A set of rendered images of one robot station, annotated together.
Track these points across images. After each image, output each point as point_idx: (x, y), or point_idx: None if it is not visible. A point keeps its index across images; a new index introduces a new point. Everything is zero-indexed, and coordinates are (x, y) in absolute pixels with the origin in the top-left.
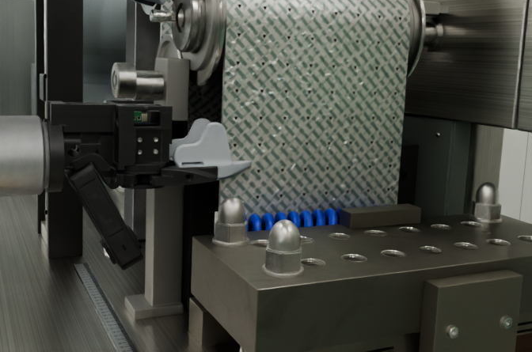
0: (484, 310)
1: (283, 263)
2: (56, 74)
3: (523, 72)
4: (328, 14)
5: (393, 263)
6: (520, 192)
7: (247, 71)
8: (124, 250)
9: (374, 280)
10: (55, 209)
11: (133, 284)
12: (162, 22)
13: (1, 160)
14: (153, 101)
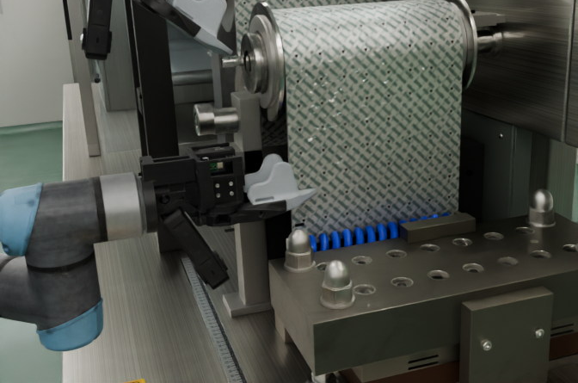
0: (516, 324)
1: (335, 298)
2: (150, 95)
3: (570, 91)
4: (380, 50)
5: (434, 287)
6: None
7: (308, 112)
8: (213, 274)
9: (415, 306)
10: None
11: (230, 279)
12: (238, 45)
13: (107, 218)
14: None
